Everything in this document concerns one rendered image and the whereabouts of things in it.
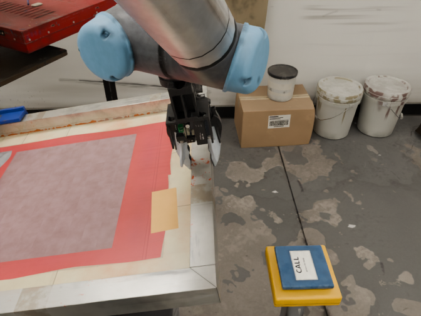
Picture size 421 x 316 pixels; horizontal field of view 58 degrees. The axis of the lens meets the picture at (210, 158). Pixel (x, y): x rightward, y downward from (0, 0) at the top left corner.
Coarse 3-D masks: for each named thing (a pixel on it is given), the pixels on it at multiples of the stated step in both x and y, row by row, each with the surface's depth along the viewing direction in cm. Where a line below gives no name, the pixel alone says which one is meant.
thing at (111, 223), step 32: (64, 192) 78; (96, 192) 76; (128, 192) 74; (0, 224) 73; (32, 224) 72; (64, 224) 70; (96, 224) 69; (128, 224) 68; (0, 256) 67; (32, 256) 65; (64, 256) 64; (96, 256) 63; (128, 256) 62; (160, 256) 61
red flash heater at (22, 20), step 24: (0, 0) 176; (24, 0) 176; (48, 0) 176; (72, 0) 176; (96, 0) 176; (0, 24) 149; (24, 24) 149; (48, 24) 153; (72, 24) 163; (24, 48) 149
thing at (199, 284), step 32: (160, 96) 96; (0, 128) 99; (32, 128) 99; (192, 160) 74; (192, 192) 66; (192, 224) 60; (192, 256) 56; (32, 288) 56; (64, 288) 55; (96, 288) 54; (128, 288) 53; (160, 288) 52; (192, 288) 51
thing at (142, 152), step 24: (24, 144) 95; (48, 144) 94; (72, 144) 92; (96, 144) 90; (120, 144) 88; (144, 144) 87; (168, 144) 85; (0, 168) 89; (24, 168) 87; (48, 168) 85; (72, 168) 84; (96, 168) 82; (120, 168) 81; (144, 168) 80; (168, 168) 79; (0, 192) 81; (24, 192) 80
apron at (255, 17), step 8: (232, 0) 243; (240, 0) 242; (248, 0) 244; (256, 0) 245; (264, 0) 244; (232, 8) 245; (240, 8) 244; (248, 8) 247; (256, 8) 248; (264, 8) 246; (240, 16) 247; (248, 16) 250; (256, 16) 251; (264, 16) 249; (256, 24) 254; (264, 24) 251
